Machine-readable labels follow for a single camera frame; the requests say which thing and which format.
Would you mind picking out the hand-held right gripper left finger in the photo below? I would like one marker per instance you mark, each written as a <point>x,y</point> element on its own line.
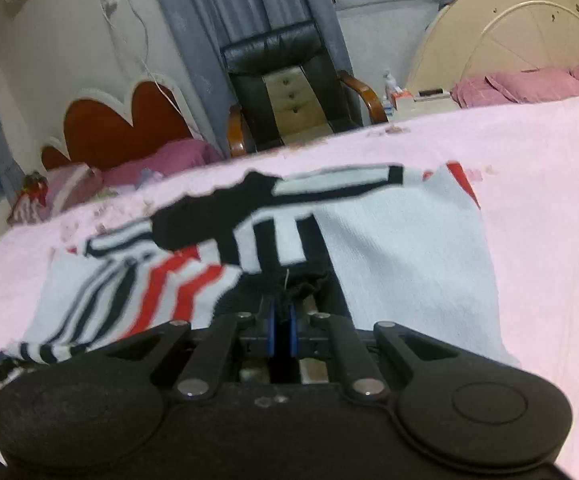
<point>269,331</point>

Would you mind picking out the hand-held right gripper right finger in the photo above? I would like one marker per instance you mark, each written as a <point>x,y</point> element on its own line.
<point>293,331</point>

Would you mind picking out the striped knit sweater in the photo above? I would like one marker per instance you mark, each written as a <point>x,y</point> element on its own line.
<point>399,240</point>

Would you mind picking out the red floral cloth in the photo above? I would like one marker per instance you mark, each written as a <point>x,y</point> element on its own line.
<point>32,190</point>

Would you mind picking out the long pink pillow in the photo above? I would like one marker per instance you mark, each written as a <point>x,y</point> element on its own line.
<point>169,155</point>

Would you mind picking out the striped pink pillow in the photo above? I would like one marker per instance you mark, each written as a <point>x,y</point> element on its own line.
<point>69,185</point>

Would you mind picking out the red scalloped headboard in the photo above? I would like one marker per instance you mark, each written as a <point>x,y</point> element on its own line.
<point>119,135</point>

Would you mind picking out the cream nightstand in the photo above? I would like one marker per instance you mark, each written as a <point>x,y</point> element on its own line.
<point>419,107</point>

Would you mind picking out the tissue box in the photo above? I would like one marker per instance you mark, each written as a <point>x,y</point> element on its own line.
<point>400,95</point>

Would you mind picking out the white bottle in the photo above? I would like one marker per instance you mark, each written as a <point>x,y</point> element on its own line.
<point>390,82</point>

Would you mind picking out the small dark flat device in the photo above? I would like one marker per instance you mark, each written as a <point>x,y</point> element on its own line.
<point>430,93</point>

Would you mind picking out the black leather office chair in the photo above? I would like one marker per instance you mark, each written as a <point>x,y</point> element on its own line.
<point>269,55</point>

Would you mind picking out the pink floral bed sheet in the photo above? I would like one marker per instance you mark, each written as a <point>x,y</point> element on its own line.
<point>544,210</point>

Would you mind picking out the wide grey curtain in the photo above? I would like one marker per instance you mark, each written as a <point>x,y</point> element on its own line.
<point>204,35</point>

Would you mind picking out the large pink pillow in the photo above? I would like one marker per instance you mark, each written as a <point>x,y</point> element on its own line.
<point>539,82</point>

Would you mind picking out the cream arched headboard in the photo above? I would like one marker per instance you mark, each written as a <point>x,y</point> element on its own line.
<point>494,35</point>

